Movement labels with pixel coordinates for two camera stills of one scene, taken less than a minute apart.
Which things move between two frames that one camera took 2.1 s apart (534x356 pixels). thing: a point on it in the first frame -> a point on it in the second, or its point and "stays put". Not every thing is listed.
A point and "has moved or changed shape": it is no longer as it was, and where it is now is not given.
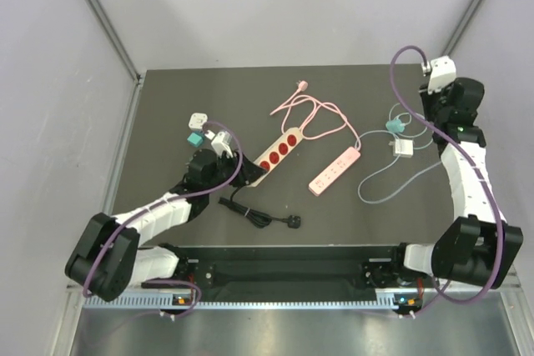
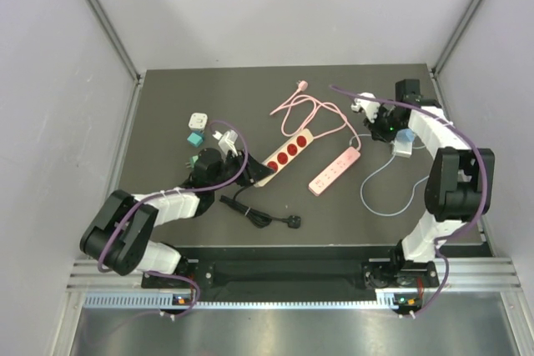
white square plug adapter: [197, 120] stays put
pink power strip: [317, 186] stays put
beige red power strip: [276, 152] has moved or changed shape
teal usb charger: [196, 138] stays put
